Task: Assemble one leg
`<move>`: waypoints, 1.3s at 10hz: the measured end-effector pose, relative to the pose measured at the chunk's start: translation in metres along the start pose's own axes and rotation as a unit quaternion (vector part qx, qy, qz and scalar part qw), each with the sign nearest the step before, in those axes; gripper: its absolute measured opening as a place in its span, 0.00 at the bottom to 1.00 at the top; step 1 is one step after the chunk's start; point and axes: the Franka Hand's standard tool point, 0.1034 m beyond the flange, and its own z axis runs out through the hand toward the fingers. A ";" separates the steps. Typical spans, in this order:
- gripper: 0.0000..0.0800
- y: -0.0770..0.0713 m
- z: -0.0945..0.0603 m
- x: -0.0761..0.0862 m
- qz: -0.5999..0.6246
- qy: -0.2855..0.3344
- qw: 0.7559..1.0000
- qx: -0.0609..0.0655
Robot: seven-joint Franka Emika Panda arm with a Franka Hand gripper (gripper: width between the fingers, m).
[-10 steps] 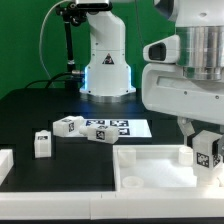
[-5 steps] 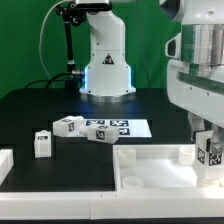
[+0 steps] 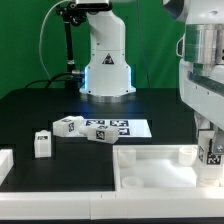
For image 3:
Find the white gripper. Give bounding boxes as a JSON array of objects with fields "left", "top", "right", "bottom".
[{"left": 179, "top": 60, "right": 224, "bottom": 154}]

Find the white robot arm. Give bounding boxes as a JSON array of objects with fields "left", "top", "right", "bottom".
[{"left": 78, "top": 0, "right": 224, "bottom": 155}]

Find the tag sheet on table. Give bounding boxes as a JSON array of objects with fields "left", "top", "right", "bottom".
[{"left": 84, "top": 119, "right": 152, "bottom": 138}]

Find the white front fence bar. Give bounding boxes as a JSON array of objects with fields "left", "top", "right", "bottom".
[{"left": 0, "top": 188, "right": 224, "bottom": 220}]

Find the white left fence piece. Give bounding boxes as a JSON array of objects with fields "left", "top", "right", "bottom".
[{"left": 0, "top": 149, "right": 14, "bottom": 185}]

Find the black cable on table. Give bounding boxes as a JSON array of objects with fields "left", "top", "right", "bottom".
[{"left": 24, "top": 72, "right": 73, "bottom": 90}]

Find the black camera stand pole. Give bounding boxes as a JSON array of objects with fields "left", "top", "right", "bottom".
[{"left": 56, "top": 3, "right": 87, "bottom": 90}]

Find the white cable loop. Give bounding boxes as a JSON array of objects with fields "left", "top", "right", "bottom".
[{"left": 38, "top": 0, "right": 73, "bottom": 81}]

